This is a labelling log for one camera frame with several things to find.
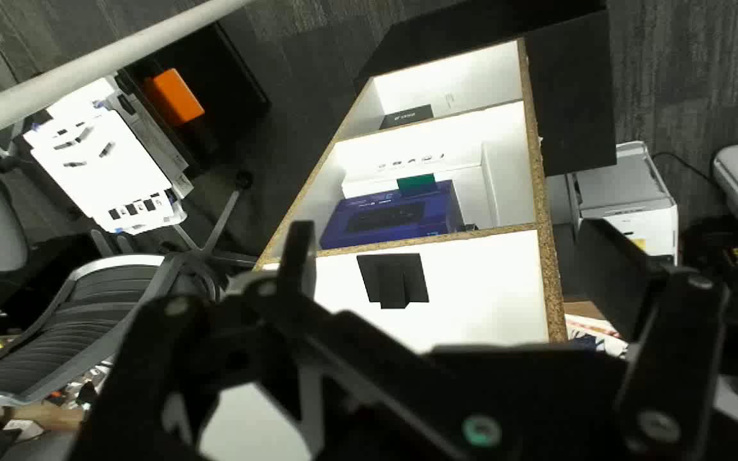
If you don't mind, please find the black object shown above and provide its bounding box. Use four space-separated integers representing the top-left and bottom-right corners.
353 252 434 311

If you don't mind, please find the grey mesh office chair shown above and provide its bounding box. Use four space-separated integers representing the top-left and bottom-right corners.
0 252 193 411

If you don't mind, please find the orange block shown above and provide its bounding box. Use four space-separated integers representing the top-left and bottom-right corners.
142 66 211 128

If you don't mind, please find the white device with orange button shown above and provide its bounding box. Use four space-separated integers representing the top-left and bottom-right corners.
21 74 194 238

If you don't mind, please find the small green object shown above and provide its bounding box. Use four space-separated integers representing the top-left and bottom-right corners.
394 171 440 196

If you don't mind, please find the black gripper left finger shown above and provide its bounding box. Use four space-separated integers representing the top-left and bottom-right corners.
278 218 319 300

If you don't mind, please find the white particleboard shelf unit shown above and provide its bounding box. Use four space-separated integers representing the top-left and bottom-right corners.
254 37 568 356

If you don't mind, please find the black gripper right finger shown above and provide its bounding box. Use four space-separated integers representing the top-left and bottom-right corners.
612 273 734 457

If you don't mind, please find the white box under blue box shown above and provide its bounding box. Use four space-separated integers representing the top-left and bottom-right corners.
338 169 440 203

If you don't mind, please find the small black box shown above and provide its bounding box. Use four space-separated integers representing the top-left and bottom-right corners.
377 104 436 133

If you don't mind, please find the white computer case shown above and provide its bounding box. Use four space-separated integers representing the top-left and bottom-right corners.
568 139 681 264

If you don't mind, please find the white slanted pole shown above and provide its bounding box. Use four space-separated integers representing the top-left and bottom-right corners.
0 0 257 154

